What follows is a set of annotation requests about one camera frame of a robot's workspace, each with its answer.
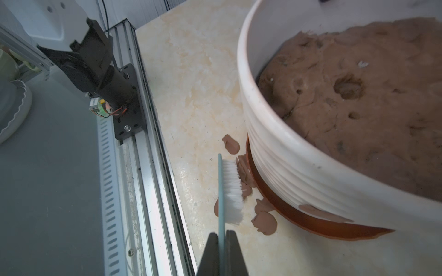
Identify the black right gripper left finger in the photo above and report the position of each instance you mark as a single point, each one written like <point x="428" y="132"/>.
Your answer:
<point x="209" y="263"/>

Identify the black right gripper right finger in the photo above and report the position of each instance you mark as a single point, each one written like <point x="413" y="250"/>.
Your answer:
<point x="234" y="263"/>

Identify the teal scrub brush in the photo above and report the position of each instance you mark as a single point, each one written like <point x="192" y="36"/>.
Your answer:
<point x="230" y="202"/>

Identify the white ceramic pot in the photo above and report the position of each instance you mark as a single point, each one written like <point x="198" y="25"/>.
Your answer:
<point x="296" y="171"/>

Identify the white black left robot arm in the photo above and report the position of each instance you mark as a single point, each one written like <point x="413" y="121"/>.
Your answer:
<point x="77" y="45"/>

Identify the mud flake on table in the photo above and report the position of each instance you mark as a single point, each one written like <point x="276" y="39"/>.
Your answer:
<point x="244" y="172"/>
<point x="231" y="145"/>
<point x="265" y="223"/>

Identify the brown mud in pot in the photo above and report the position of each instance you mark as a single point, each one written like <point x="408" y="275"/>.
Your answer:
<point x="370" y="97"/>

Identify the grey ribbed container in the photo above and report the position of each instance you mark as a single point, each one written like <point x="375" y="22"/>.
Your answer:
<point x="16" y="101"/>

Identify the aluminium mounting rail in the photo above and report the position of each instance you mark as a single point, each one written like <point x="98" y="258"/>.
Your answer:
<point x="143" y="224"/>

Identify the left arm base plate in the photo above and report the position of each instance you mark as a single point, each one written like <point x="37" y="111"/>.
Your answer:
<point x="131" y="119"/>

